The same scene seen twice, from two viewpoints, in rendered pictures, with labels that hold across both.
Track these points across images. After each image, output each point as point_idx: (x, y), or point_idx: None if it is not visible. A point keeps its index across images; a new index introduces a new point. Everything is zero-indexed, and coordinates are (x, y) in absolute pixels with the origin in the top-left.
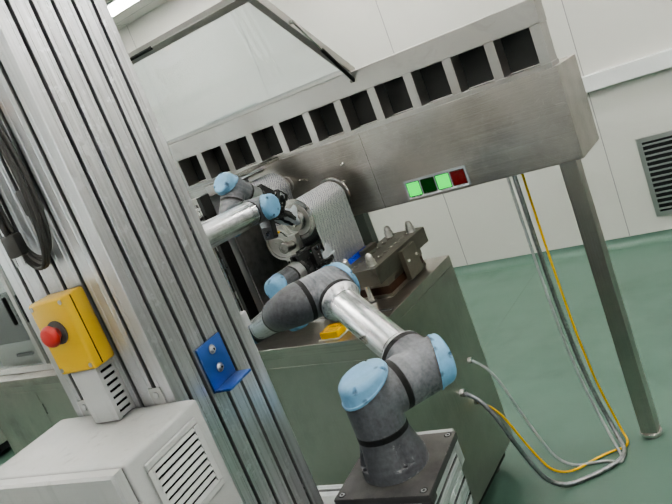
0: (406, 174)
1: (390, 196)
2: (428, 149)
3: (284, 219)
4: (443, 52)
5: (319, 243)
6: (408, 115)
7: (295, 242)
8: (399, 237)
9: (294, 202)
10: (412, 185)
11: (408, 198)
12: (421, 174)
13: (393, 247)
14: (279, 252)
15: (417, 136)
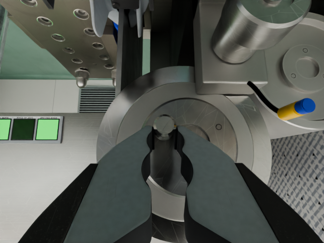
0: (51, 153)
1: (92, 127)
2: (0, 180)
3: (149, 210)
4: None
5: (48, 6)
6: (6, 240)
7: (211, 48)
8: (87, 64)
9: (160, 224)
10: (47, 135)
11: (65, 118)
12: (29, 146)
13: (47, 34)
14: (319, 42)
15: (6, 204)
